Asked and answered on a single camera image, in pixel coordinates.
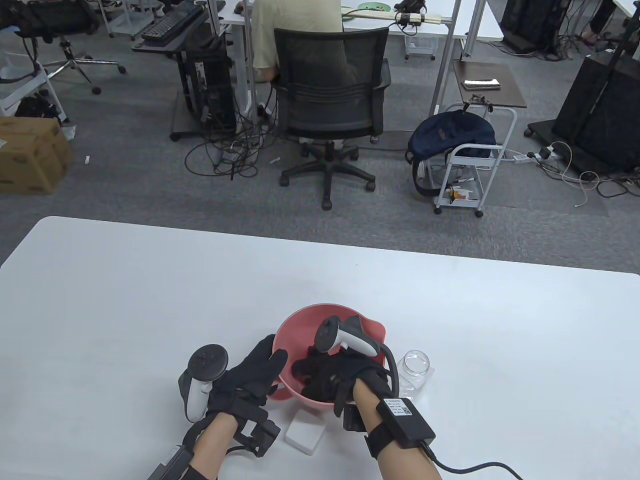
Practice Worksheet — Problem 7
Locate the person's left hand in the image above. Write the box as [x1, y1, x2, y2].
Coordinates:
[206, 334, 290, 417]

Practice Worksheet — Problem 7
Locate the person's right hand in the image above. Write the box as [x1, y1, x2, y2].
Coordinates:
[291, 347, 392, 418]

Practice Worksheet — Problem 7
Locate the pink salad bowl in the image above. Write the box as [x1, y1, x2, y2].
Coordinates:
[267, 302, 388, 410]

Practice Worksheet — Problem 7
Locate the white square jar lid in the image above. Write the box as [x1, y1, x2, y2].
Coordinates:
[284, 411, 327, 456]

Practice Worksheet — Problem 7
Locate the clear plastic jar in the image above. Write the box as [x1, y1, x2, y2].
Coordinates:
[395, 350, 432, 400]

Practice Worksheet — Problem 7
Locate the person's left forearm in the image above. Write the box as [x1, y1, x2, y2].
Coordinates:
[189, 414, 240, 480]

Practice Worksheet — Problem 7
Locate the black left forearm sensor box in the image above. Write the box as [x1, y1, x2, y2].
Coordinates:
[146, 446, 195, 480]

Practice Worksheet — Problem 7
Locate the person's right forearm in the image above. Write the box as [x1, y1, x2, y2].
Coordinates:
[352, 379, 443, 480]

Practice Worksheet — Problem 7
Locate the black right forearm sensor box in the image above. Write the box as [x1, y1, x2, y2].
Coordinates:
[376, 397, 437, 450]

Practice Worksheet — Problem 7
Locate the black white right controller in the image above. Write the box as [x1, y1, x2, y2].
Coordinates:
[315, 315, 400, 398]

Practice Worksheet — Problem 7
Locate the black white controller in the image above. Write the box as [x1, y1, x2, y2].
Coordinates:
[178, 344, 230, 423]
[315, 315, 400, 398]

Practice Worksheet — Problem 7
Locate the black white left controller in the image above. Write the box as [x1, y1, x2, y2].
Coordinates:
[178, 344, 230, 423]

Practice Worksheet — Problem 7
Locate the white rolling cart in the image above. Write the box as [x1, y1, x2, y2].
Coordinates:
[434, 102, 518, 218]

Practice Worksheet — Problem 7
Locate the dark blue backpack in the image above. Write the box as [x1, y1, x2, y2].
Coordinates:
[406, 111, 497, 197]

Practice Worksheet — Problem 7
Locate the black mesh office chair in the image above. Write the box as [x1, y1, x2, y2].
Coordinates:
[271, 26, 393, 211]

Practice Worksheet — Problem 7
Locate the white floor power strip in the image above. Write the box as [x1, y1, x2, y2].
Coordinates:
[512, 147, 561, 163]

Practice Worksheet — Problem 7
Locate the black computer cart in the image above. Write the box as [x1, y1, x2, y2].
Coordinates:
[131, 20, 238, 142]

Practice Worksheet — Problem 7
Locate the brown cardboard box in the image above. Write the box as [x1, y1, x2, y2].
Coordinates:
[0, 117, 75, 195]

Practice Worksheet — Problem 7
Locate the brown side table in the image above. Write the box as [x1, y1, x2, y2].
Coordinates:
[452, 59, 528, 110]

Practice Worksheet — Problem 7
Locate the black bag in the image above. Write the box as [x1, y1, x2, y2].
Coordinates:
[15, 95, 62, 122]

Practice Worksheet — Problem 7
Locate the long beige power strip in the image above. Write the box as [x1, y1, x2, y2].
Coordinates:
[347, 10, 443, 26]

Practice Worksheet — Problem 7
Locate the white metal rack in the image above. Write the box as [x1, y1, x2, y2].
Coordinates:
[0, 62, 68, 126]

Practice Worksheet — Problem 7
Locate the white office desk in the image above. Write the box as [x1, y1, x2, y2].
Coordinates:
[462, 0, 505, 58]
[207, 0, 462, 121]

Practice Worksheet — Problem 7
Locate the black keyboard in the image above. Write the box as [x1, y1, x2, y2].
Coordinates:
[141, 5, 205, 43]

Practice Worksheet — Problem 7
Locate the black equipment cabinet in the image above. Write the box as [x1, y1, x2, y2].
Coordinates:
[524, 52, 640, 176]

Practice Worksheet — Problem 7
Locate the black equipment stack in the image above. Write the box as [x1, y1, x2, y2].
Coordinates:
[500, 0, 571, 51]

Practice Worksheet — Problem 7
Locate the black chrome office chair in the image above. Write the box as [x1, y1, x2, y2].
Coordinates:
[0, 0, 127, 96]

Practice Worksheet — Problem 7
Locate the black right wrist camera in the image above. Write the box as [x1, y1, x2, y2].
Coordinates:
[342, 404, 368, 434]

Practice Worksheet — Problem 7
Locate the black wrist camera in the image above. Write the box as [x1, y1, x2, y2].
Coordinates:
[232, 415, 282, 458]
[342, 404, 368, 434]

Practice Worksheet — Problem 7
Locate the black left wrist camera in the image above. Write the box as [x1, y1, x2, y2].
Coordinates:
[232, 415, 282, 458]

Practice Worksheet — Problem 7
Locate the black sensor box cable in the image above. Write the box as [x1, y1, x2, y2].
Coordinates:
[420, 441, 523, 480]

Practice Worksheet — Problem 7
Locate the tangle of black cables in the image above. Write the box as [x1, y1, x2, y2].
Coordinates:
[184, 90, 291, 181]

